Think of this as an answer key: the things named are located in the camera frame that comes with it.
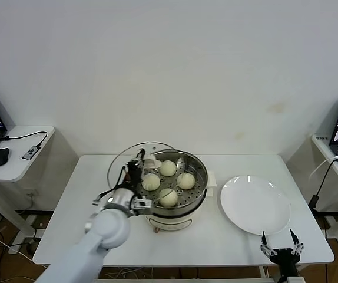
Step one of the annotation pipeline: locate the white laptop cable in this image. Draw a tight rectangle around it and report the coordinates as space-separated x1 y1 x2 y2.
309 156 338 180

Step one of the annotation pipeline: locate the black power adapter cable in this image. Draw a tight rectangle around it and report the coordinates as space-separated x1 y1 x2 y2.
309 160 338 213

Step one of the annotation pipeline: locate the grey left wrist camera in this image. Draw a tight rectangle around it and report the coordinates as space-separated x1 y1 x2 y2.
132 197 154 212

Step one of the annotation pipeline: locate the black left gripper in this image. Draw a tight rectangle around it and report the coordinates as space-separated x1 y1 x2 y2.
125 148 152 186

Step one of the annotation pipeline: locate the black usb hub cable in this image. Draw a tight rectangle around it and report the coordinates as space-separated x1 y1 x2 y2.
0 131 48 148

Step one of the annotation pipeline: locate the round white plate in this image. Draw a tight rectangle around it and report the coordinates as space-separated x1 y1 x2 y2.
220 175 291 236

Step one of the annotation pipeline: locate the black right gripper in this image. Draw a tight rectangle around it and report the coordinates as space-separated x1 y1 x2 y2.
260 228 304 280

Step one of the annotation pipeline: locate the white electric cooker pot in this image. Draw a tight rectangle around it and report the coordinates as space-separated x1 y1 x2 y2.
133 170 217 233

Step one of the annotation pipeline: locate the grey usb hub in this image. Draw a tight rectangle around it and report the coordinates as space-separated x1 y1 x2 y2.
22 144 41 161

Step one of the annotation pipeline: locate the perforated steel steamer basket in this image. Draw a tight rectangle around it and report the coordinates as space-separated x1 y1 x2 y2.
132 150 209 209

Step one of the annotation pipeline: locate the white steamed baozi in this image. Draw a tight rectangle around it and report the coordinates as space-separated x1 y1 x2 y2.
159 188 178 208
176 172 196 190
159 160 177 177
141 173 161 192

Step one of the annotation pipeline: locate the round glass pot lid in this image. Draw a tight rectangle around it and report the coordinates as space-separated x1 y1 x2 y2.
106 142 183 191

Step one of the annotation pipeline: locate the white rounded side table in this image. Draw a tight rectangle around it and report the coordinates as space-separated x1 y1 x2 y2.
0 126 57 254

